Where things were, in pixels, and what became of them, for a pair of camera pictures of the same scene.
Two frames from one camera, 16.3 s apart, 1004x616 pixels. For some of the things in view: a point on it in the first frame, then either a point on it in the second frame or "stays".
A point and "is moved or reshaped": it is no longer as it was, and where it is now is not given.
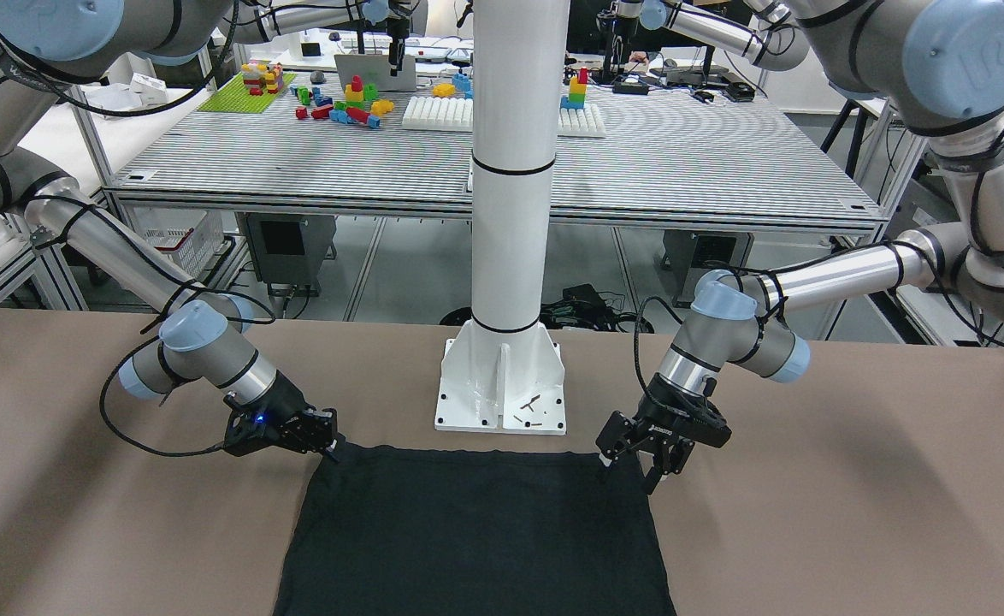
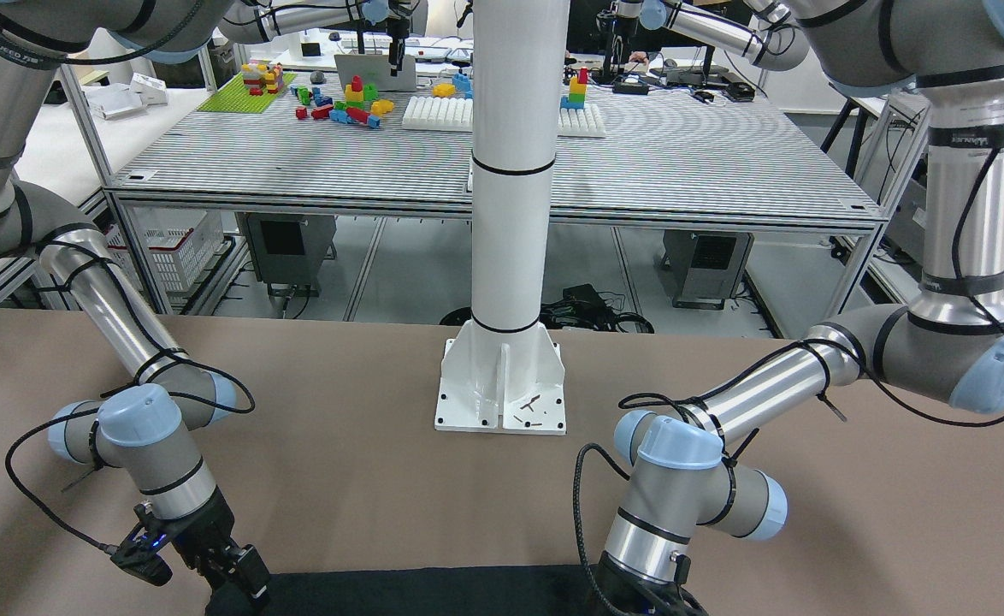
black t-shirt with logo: (390, 531) is moved or reshaped
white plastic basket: (191, 238) stays
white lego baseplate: (457, 115) stays
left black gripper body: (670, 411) → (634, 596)
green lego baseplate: (235, 97) stays
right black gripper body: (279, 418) → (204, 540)
